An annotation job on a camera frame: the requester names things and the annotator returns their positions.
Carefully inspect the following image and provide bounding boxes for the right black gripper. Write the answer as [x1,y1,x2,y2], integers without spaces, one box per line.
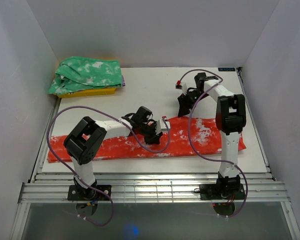
[177,90,209,118]

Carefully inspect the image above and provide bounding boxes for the red tie-dye trousers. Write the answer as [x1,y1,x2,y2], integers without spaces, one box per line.
[47,115,248,163]

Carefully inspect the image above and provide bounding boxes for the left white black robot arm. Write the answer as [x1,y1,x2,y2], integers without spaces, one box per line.
[63,106,170,200]

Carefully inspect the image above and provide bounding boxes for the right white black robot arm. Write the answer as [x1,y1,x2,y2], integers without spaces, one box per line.
[175,69,247,200]

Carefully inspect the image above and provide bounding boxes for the yellow folded trousers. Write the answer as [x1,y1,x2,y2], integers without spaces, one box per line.
[55,57,117,99]

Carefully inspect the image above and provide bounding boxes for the green tie-dye trousers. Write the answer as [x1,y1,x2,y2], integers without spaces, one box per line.
[47,56,123,95]

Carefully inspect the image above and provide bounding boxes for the dark table label sticker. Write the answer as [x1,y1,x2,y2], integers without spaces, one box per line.
[218,67,236,72]

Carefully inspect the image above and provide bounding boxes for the purple folded garment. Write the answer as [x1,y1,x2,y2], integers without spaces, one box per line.
[121,75,126,87]

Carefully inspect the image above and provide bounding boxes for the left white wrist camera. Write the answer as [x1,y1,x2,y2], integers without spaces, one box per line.
[155,119,171,134]

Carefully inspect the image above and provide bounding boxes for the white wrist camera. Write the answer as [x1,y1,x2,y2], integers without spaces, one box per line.
[175,80,188,95]
[155,119,171,134]

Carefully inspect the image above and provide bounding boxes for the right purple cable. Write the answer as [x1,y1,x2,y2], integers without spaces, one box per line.
[176,69,249,219]

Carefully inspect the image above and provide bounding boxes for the purple cable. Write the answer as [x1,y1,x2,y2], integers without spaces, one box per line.
[46,105,172,227]
[176,69,249,219]

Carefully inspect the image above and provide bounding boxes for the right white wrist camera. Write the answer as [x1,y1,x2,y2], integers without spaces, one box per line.
[175,80,188,95]

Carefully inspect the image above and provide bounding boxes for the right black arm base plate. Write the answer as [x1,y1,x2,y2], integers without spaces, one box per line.
[199,184,246,200]

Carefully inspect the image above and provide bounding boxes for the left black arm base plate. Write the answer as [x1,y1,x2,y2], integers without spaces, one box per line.
[67,184,112,201]

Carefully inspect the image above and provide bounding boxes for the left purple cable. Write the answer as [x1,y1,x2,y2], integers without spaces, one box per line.
[46,105,172,227]

